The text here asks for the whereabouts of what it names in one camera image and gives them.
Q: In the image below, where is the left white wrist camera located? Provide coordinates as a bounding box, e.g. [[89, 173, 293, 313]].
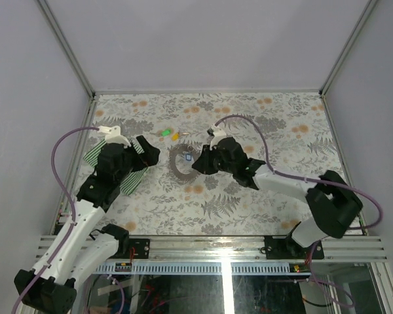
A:
[[98, 126, 131, 148]]

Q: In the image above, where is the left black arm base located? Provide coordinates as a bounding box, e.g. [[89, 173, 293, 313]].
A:
[[112, 238, 151, 260]]

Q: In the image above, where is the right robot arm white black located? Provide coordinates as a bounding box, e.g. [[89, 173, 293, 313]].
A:
[[192, 137, 363, 260]]

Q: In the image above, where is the metal key ring disc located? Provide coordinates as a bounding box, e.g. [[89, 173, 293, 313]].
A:
[[168, 144, 200, 183]]

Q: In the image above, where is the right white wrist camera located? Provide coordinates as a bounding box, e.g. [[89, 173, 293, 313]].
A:
[[207, 124, 227, 150]]

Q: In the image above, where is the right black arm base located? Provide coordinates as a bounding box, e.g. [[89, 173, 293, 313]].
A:
[[261, 235, 324, 260]]

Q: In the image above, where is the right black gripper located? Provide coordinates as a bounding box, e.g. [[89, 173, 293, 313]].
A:
[[193, 144, 236, 175]]

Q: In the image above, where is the right aluminium frame post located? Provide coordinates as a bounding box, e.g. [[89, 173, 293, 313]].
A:
[[318, 0, 381, 97]]

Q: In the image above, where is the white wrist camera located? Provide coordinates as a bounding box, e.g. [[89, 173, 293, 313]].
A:
[[98, 126, 131, 148], [207, 124, 227, 150]]

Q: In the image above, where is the green key tag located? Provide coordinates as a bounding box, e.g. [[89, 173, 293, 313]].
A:
[[161, 130, 171, 137]]

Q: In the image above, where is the left aluminium frame post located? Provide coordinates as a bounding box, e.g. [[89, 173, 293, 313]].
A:
[[35, 0, 96, 99]]

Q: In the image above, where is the aluminium frame post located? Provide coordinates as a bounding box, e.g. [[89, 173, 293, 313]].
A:
[[35, 0, 96, 99], [318, 0, 381, 97]]

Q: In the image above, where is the green striped cloth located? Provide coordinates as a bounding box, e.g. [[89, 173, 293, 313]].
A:
[[83, 140, 147, 196]]

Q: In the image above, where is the aluminium front rail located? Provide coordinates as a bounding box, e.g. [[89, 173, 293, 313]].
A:
[[35, 234, 389, 262]]

